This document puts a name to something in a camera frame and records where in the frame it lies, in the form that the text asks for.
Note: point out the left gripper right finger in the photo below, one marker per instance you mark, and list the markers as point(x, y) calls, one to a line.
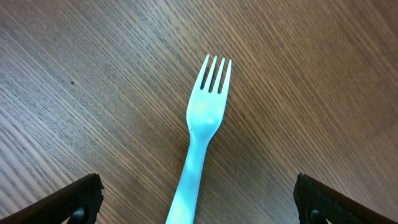
point(319, 203)

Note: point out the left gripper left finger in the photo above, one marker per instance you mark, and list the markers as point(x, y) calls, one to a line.
point(79, 202)

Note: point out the pale blue plastic fork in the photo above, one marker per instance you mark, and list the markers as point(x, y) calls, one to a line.
point(204, 116)

